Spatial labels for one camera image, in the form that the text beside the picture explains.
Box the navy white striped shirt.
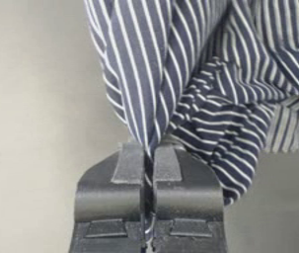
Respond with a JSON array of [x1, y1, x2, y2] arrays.
[[82, 0, 299, 207]]

